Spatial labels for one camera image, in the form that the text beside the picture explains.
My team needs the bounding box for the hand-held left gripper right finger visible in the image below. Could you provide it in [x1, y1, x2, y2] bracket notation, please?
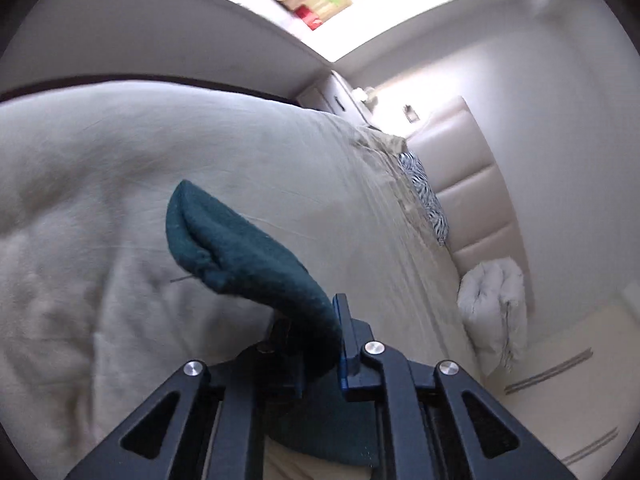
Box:
[333, 294, 576, 480]

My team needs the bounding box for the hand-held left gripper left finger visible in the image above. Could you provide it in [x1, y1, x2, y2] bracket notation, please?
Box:
[65, 319, 304, 480]

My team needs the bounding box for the teal knit sweater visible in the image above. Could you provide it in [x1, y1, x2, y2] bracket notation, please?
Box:
[165, 179, 381, 471]

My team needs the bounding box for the zebra print pillow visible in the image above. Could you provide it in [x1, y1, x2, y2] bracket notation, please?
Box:
[397, 151, 449, 247]

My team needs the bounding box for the white folded duvet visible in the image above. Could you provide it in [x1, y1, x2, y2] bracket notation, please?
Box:
[457, 256, 528, 376]

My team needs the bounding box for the beige padded headboard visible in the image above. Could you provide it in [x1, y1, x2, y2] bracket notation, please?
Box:
[405, 95, 536, 311]

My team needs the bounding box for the white nightstand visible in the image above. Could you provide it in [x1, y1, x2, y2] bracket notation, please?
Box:
[300, 71, 381, 128]

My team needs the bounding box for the beige bedspread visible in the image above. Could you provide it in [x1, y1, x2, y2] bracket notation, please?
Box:
[0, 82, 481, 480]

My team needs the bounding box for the white wardrobe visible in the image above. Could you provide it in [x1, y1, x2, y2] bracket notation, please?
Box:
[480, 295, 640, 480]

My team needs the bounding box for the dark wardrobe handle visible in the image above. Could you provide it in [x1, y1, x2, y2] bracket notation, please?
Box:
[505, 349, 593, 395]
[560, 427, 621, 466]

